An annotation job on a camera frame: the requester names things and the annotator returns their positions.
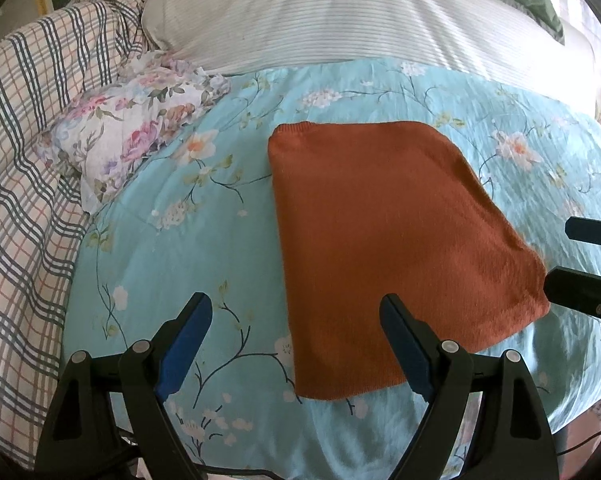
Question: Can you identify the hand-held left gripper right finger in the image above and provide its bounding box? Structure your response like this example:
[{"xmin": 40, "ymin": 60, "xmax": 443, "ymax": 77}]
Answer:
[{"xmin": 379, "ymin": 294, "xmax": 561, "ymax": 480}]

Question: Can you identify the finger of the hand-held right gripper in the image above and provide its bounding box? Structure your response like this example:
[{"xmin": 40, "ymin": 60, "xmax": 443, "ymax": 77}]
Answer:
[
  {"xmin": 544, "ymin": 266, "xmax": 601, "ymax": 317},
  {"xmin": 565, "ymin": 215, "xmax": 601, "ymax": 251}
]

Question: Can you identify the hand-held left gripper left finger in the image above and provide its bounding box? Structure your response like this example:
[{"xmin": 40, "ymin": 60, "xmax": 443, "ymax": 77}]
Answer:
[{"xmin": 34, "ymin": 292, "xmax": 214, "ymax": 480}]

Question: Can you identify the orange knit sweater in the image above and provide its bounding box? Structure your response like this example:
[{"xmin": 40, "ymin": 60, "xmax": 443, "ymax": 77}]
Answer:
[{"xmin": 268, "ymin": 121, "xmax": 552, "ymax": 402}]

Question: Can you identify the light blue floral bedsheet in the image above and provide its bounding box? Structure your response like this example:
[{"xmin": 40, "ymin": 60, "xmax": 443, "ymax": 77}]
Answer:
[{"xmin": 60, "ymin": 57, "xmax": 601, "ymax": 480}]

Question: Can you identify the floral print pillow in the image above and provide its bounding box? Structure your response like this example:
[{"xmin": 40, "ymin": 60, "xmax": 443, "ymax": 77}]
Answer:
[{"xmin": 36, "ymin": 55, "xmax": 231, "ymax": 213}]

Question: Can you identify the plaid blanket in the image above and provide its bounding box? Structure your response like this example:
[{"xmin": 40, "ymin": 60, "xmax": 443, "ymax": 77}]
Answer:
[{"xmin": 0, "ymin": 0, "xmax": 156, "ymax": 468}]

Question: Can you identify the white striped pillow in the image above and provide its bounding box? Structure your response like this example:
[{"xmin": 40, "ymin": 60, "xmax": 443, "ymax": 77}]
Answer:
[{"xmin": 141, "ymin": 0, "xmax": 598, "ymax": 116}]

